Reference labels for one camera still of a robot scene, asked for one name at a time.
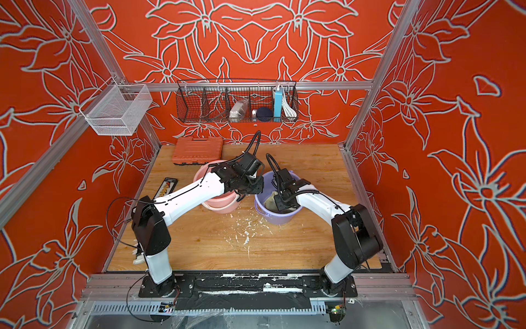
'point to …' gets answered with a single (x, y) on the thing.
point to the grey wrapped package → (238, 110)
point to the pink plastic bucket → (224, 203)
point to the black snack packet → (166, 187)
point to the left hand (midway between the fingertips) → (264, 186)
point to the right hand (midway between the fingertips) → (280, 201)
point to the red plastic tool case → (189, 151)
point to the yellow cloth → (270, 202)
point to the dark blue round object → (264, 114)
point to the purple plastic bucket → (269, 214)
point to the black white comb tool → (140, 253)
